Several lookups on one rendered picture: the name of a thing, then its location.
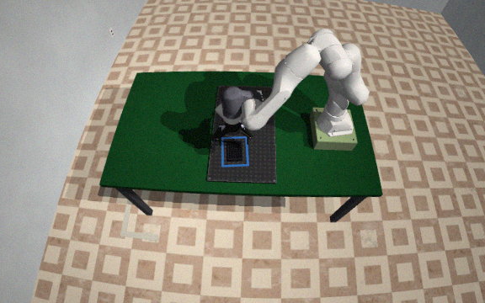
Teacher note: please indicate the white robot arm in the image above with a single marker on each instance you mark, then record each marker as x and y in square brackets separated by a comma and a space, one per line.
[324, 48]

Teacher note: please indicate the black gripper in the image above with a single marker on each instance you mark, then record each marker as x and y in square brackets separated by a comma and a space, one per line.
[232, 128]

